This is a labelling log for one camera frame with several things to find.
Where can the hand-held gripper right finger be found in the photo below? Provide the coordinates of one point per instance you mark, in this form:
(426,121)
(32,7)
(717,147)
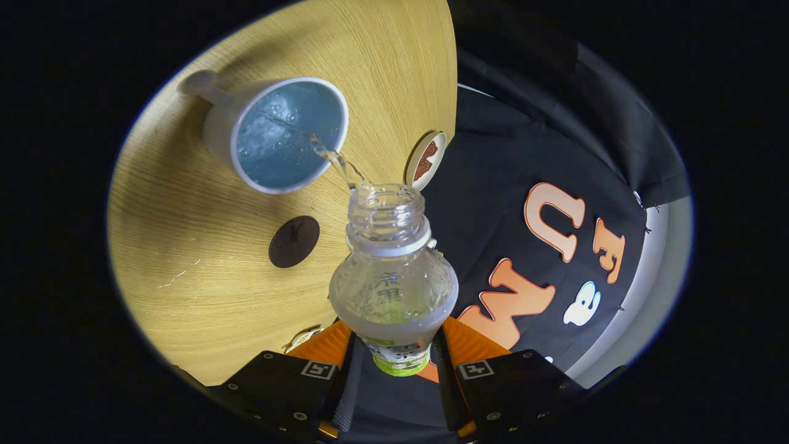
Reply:
(445,382)

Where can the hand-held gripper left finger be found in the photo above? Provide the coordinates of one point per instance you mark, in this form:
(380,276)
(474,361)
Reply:
(342,382)

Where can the clear plastic juice bottle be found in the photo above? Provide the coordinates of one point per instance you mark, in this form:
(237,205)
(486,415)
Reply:
(394,283)

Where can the dark brown round coaster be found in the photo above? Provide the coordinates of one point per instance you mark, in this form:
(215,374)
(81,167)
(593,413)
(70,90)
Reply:
(294,242)

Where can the white cup with blue inside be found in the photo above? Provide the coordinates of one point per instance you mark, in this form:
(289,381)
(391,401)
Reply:
(277,135)

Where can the wooden table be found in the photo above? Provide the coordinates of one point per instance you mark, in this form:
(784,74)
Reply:
(203,296)

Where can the red meat piece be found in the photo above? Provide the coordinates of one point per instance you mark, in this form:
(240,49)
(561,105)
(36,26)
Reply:
(430,152)
(423,169)

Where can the small white plate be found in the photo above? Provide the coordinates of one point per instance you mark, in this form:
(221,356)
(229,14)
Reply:
(416,157)

